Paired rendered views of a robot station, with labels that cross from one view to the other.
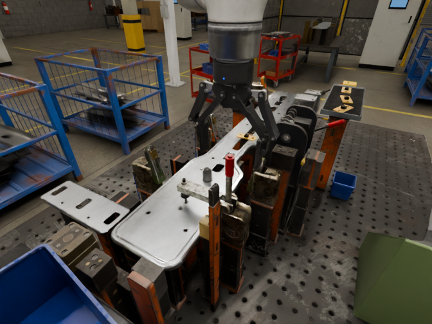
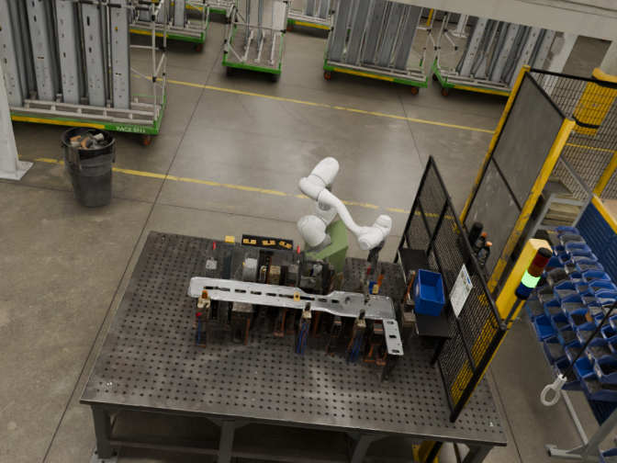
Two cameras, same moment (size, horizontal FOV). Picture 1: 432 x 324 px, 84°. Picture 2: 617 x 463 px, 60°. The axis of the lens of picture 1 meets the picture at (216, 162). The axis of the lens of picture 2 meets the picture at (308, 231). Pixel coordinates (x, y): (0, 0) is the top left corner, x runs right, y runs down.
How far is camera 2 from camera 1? 3.69 m
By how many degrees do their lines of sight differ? 94
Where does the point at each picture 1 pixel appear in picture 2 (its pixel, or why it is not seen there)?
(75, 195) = (392, 343)
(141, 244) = (390, 308)
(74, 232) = (407, 316)
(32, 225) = (396, 423)
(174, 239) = (382, 300)
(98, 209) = (390, 329)
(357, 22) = not seen: outside the picture
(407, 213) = not seen: hidden behind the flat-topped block
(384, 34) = not seen: outside the picture
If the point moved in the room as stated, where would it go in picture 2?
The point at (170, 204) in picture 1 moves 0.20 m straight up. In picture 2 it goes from (370, 309) to (376, 287)
